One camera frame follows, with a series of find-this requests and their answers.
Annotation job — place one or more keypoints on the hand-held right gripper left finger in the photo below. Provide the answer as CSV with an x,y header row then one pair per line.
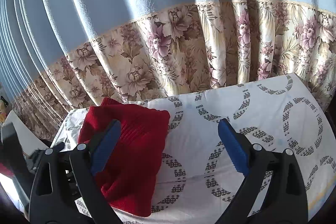
x,y
106,145

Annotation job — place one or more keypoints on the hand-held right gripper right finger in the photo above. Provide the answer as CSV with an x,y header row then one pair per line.
x,y
232,145

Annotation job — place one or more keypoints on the red knit sweater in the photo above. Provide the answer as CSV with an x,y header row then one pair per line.
x,y
139,150

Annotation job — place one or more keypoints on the white furniture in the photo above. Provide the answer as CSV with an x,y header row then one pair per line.
x,y
23,134

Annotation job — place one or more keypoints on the dark object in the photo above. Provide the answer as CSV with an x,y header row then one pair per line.
x,y
10,145

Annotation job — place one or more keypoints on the white patterned bed sheet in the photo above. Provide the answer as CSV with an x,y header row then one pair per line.
x,y
262,121

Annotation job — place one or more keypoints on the yellow toy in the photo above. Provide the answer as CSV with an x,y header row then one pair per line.
x,y
3,108

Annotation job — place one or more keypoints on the blue curtain with floral border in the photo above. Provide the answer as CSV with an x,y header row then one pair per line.
x,y
131,3

